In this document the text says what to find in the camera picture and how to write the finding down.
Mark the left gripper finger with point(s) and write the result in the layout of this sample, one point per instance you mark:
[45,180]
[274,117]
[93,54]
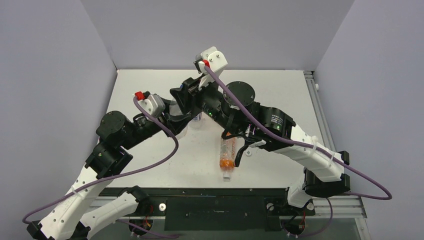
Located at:
[161,104]
[177,123]

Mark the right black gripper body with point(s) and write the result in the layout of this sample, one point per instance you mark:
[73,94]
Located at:
[191,90]

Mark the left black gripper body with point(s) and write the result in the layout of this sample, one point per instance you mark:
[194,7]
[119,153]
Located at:
[149,128]

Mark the clear water bottle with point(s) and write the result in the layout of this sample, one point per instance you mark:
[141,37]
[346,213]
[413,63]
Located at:
[196,122]

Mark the slim orange drink bottle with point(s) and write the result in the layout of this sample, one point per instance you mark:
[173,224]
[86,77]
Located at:
[227,158]

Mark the blue cap pepsi bottle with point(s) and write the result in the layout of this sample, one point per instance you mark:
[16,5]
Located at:
[176,111]

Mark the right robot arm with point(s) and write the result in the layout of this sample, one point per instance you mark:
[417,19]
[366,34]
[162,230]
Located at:
[270,129]

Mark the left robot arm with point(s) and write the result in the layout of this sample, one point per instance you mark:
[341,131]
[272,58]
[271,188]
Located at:
[70,218]

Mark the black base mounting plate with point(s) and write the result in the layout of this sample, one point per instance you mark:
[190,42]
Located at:
[219,209]

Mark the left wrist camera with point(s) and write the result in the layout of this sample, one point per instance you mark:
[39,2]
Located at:
[143,103]

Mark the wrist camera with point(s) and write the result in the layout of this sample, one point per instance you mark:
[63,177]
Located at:
[143,103]
[212,58]

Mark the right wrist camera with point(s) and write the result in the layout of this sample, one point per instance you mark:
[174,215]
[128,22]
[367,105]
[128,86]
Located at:
[212,58]

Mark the aluminium frame rail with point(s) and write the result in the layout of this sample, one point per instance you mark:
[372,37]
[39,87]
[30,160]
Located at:
[313,89]

